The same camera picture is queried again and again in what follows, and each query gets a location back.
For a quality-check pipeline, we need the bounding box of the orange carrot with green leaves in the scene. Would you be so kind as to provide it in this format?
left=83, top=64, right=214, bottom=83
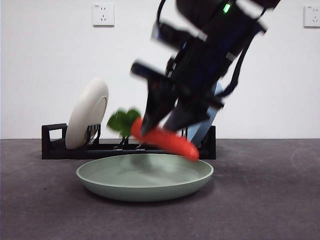
left=106, top=107, right=200, bottom=161

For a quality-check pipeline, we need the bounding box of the green plate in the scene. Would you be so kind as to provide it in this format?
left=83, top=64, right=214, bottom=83
left=75, top=153, right=215, bottom=203

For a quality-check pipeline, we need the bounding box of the blue plate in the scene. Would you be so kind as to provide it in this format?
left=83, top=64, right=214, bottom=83
left=186, top=81, right=223, bottom=147

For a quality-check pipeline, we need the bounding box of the cream plate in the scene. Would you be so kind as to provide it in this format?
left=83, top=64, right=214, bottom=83
left=65, top=76, right=110, bottom=150

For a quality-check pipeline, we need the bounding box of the black plate rack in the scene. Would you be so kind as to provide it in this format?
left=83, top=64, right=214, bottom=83
left=41, top=123, right=217, bottom=160

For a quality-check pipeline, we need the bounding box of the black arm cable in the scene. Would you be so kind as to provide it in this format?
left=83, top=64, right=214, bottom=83
left=217, top=44, right=251, bottom=98

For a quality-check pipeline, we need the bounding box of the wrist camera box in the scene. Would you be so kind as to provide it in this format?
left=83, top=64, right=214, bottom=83
left=151, top=21, right=208, bottom=51

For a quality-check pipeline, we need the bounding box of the white wall socket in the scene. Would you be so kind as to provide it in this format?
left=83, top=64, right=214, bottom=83
left=92, top=4, right=115, bottom=28
left=303, top=5, right=320, bottom=28

